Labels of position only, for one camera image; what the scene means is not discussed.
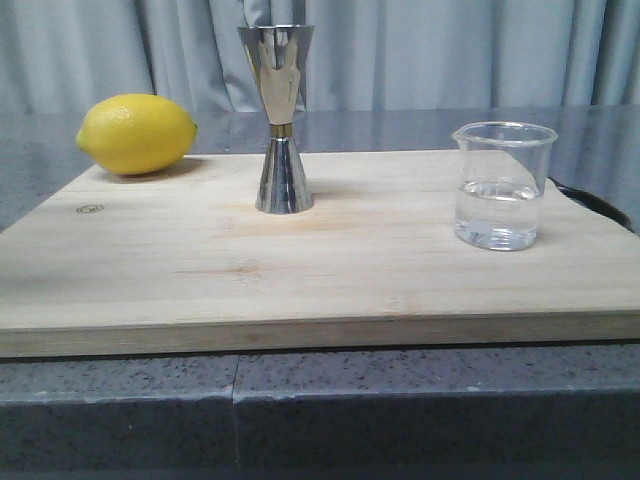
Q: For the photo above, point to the steel double jigger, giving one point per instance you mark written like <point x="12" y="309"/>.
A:
<point x="277" y="57"/>

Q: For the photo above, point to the glass beaker with clear liquid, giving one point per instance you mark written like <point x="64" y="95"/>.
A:
<point x="504" y="166"/>

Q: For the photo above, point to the light wooden cutting board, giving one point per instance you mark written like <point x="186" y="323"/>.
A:
<point x="181" y="261"/>

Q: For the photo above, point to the yellow lemon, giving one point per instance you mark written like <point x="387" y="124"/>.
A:
<point x="136" y="133"/>

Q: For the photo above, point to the grey curtain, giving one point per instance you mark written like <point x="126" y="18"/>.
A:
<point x="65" y="56"/>

